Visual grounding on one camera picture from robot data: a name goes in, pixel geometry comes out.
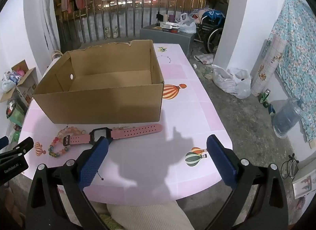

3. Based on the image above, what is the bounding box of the grey cabinet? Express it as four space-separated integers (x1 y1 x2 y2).
139 25 197 59

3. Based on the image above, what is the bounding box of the white book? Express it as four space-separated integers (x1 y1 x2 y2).
292 157 316 199

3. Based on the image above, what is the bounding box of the roll of patterned sheet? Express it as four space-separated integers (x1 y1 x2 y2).
250 38 288 97

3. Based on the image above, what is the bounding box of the white plastic bag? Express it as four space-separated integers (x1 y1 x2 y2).
178 13 197 34
212 64 252 99

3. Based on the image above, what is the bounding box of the open carton with clutter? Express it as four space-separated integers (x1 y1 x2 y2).
0 59 37 104

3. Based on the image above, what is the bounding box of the orange pink bead bracelet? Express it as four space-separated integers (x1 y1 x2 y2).
57 126 87 138

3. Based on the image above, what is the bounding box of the wheelchair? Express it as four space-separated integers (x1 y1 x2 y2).
195 10 226 54

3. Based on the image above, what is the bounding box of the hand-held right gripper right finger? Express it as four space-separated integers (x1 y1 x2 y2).
205 134 289 230

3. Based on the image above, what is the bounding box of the white curtain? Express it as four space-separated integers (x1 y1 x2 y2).
37 0 61 52

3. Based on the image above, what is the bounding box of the colourful packaged toy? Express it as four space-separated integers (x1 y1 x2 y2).
5 99 27 128

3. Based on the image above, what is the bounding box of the patterned paper sheet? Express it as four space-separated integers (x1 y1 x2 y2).
194 53 215 65

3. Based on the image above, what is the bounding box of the clear water jug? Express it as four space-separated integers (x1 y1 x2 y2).
272 98 304 138

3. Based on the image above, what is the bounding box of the multicolour bead bracelet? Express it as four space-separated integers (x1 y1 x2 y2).
48 135 71 158

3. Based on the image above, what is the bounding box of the cream and green fleece clothing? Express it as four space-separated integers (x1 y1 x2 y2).
91 200 195 230

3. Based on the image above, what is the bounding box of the large cardboard box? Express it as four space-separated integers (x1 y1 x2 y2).
33 40 165 125

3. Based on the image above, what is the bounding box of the metal balcony railing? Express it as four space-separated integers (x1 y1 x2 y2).
54 0 223 45

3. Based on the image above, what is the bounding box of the floral printed cloth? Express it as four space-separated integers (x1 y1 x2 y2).
268 0 316 144

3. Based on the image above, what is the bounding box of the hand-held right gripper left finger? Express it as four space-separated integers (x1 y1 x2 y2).
26 136 110 230

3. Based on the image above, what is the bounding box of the green drink can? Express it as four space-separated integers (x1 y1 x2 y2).
259 89 271 104

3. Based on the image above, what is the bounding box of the pink strap digital watch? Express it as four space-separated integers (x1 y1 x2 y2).
63 124 163 146

